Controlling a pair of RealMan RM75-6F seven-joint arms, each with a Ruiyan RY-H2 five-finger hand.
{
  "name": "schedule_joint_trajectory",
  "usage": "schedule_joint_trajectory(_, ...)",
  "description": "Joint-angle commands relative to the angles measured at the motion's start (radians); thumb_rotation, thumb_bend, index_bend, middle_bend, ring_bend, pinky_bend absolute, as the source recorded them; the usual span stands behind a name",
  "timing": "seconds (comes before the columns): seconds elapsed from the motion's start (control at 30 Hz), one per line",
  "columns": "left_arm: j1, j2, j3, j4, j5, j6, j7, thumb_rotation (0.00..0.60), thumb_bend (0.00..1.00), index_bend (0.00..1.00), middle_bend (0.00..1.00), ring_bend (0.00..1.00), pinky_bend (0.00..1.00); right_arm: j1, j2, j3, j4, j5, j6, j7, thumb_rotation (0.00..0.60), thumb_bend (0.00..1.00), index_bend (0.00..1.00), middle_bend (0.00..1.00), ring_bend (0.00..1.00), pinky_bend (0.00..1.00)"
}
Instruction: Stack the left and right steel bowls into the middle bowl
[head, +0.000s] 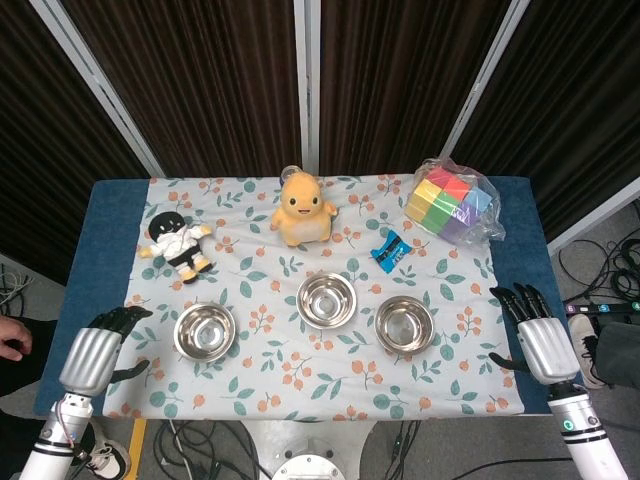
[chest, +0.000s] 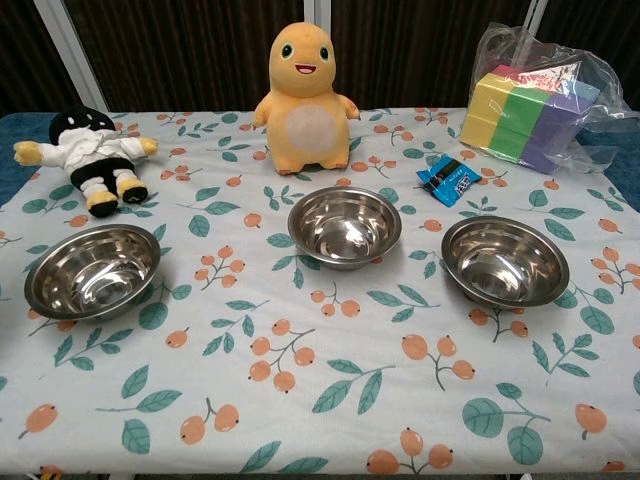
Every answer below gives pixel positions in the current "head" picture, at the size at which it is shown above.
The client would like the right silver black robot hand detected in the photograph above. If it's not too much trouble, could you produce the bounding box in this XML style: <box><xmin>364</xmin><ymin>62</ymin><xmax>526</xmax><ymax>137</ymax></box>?
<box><xmin>488</xmin><ymin>282</ymin><xmax>582</xmax><ymax>386</ymax></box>

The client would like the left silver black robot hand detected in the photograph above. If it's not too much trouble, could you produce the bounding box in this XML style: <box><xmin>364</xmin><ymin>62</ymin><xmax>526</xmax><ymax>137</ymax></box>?
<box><xmin>58</xmin><ymin>305</ymin><xmax>154</xmax><ymax>397</ymax></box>

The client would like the stainless steel bowl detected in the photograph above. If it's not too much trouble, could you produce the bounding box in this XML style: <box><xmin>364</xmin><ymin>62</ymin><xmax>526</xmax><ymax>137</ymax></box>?
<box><xmin>296</xmin><ymin>272</ymin><xmax>358</xmax><ymax>331</ymax></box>
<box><xmin>173</xmin><ymin>302</ymin><xmax>237</xmax><ymax>364</ymax></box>
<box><xmin>374</xmin><ymin>295</ymin><xmax>436</xmax><ymax>355</ymax></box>

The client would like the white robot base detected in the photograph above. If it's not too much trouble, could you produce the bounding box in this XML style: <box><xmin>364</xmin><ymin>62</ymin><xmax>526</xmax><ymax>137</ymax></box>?
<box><xmin>234</xmin><ymin>418</ymin><xmax>381</xmax><ymax>480</ymax></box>

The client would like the bystander bare hand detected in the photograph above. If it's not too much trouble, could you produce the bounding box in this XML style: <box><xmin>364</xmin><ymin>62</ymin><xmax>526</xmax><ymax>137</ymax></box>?
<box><xmin>0</xmin><ymin>315</ymin><xmax>32</xmax><ymax>362</ymax></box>

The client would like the grey white sneaker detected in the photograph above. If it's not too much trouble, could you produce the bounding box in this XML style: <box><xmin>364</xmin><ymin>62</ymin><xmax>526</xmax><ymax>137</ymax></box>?
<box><xmin>568</xmin><ymin>313</ymin><xmax>609</xmax><ymax>390</ymax></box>

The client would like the bystander dark trouser leg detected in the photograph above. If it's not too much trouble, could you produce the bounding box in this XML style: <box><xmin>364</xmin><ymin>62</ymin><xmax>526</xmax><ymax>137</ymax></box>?
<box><xmin>596</xmin><ymin>321</ymin><xmax>640</xmax><ymax>390</ymax></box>
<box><xmin>0</xmin><ymin>315</ymin><xmax>57</xmax><ymax>399</ymax></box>

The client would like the black power strip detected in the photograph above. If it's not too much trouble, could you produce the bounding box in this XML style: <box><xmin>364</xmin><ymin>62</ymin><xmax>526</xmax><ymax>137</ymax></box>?
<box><xmin>563</xmin><ymin>301</ymin><xmax>640</xmax><ymax>316</ymax></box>

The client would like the blue table cover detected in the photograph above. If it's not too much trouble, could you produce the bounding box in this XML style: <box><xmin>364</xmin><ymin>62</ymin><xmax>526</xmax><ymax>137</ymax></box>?
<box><xmin>33</xmin><ymin>175</ymin><xmax>584</xmax><ymax>417</ymax></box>

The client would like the white black sneaker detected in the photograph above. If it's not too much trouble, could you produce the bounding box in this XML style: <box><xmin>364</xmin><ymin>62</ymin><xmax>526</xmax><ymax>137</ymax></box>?
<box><xmin>82</xmin><ymin>424</ymin><xmax>131</xmax><ymax>480</ymax></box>

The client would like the black white plush doll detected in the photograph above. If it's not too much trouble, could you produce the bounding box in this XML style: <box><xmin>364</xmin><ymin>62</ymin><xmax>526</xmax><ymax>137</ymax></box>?
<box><xmin>137</xmin><ymin>210</ymin><xmax>213</xmax><ymax>285</ymax></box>

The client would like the clear plastic bag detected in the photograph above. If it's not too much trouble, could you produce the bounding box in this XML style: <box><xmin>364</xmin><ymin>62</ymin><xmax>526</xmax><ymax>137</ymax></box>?
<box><xmin>403</xmin><ymin>157</ymin><xmax>506</xmax><ymax>247</ymax></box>

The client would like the multicoloured foam block cube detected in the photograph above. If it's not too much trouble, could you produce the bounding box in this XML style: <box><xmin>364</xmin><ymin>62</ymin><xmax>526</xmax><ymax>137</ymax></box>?
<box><xmin>404</xmin><ymin>167</ymin><xmax>489</xmax><ymax>246</ymax></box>

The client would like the blue snack packet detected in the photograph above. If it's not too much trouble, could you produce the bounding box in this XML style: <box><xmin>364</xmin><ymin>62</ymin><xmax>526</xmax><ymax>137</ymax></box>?
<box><xmin>369</xmin><ymin>229</ymin><xmax>412</xmax><ymax>274</ymax></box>

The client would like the floral print cloth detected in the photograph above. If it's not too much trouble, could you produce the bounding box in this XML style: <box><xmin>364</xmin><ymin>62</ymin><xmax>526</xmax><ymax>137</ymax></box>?
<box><xmin>102</xmin><ymin>174</ymin><xmax>526</xmax><ymax>421</ymax></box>

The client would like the dark brown partition panel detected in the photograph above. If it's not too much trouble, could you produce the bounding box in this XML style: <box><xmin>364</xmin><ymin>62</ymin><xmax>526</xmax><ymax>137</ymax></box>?
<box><xmin>449</xmin><ymin>0</ymin><xmax>640</xmax><ymax>242</ymax></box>
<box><xmin>318</xmin><ymin>0</ymin><xmax>514</xmax><ymax>177</ymax></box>
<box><xmin>0</xmin><ymin>0</ymin><xmax>151</xmax><ymax>287</ymax></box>
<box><xmin>62</xmin><ymin>0</ymin><xmax>307</xmax><ymax>179</ymax></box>

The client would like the orange dinosaur plush toy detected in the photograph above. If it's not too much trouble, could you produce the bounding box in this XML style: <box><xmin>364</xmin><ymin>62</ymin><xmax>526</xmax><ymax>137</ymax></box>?
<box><xmin>270</xmin><ymin>171</ymin><xmax>339</xmax><ymax>248</ymax></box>

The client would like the grey floor cable bundle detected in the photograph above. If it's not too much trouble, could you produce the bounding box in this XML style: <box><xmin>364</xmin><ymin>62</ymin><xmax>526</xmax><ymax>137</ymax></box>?
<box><xmin>0</xmin><ymin>262</ymin><xmax>37</xmax><ymax>307</ymax></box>

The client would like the black floor cable bundle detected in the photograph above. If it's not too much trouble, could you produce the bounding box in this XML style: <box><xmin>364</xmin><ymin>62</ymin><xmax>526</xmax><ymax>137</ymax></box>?
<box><xmin>556</xmin><ymin>238</ymin><xmax>640</xmax><ymax>302</ymax></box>
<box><xmin>149</xmin><ymin>419</ymin><xmax>274</xmax><ymax>480</ymax></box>

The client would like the white partition frame post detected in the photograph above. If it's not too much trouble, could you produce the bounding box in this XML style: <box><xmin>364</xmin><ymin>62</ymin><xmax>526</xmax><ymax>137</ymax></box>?
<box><xmin>28</xmin><ymin>0</ymin><xmax>167</xmax><ymax>177</ymax></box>
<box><xmin>546</xmin><ymin>183</ymin><xmax>640</xmax><ymax>257</ymax></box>
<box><xmin>292</xmin><ymin>0</ymin><xmax>321</xmax><ymax>176</ymax></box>
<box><xmin>443</xmin><ymin>0</ymin><xmax>532</xmax><ymax>157</ymax></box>

